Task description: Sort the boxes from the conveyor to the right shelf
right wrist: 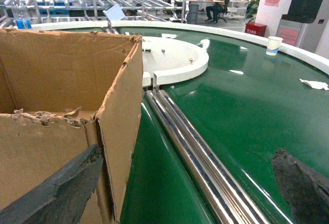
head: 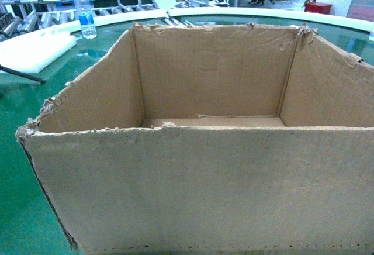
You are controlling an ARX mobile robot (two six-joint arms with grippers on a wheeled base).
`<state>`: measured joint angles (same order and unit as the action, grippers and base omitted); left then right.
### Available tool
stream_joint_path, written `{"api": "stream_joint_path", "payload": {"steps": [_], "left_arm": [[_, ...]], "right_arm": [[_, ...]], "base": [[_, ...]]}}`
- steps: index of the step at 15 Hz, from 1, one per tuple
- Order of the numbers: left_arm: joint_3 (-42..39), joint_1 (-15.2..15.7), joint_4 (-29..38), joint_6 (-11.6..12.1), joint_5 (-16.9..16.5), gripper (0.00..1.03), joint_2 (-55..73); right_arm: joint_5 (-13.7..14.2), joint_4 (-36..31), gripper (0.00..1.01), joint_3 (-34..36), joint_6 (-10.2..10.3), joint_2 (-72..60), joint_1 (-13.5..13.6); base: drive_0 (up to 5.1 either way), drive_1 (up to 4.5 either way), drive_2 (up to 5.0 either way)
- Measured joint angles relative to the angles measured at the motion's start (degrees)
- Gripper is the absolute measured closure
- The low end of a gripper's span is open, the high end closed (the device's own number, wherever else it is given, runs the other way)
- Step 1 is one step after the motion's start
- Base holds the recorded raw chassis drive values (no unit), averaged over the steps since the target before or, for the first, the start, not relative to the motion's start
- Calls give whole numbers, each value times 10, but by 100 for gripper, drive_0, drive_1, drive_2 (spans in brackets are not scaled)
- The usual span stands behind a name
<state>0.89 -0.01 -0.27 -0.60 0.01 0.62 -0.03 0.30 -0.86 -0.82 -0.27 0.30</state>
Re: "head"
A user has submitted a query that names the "large cardboard box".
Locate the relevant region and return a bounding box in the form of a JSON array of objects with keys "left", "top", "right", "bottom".
[{"left": 16, "top": 23, "right": 373, "bottom": 254}]

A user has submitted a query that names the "clear plastic water bottle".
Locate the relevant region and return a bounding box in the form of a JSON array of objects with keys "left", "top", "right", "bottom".
[{"left": 75, "top": 0, "right": 97, "bottom": 39}]

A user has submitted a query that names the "green round conveyor table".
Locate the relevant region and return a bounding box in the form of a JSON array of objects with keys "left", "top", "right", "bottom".
[{"left": 1, "top": 8, "right": 373, "bottom": 254}]

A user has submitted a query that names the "red box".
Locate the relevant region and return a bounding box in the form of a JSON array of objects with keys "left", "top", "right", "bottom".
[{"left": 304, "top": 2, "right": 332, "bottom": 15}]

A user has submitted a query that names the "white foam sheet stack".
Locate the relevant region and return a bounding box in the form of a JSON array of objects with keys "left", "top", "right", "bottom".
[{"left": 1, "top": 29, "right": 77, "bottom": 74}]

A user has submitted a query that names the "black rod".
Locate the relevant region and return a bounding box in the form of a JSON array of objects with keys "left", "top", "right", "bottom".
[{"left": 1, "top": 66, "right": 46, "bottom": 84}]

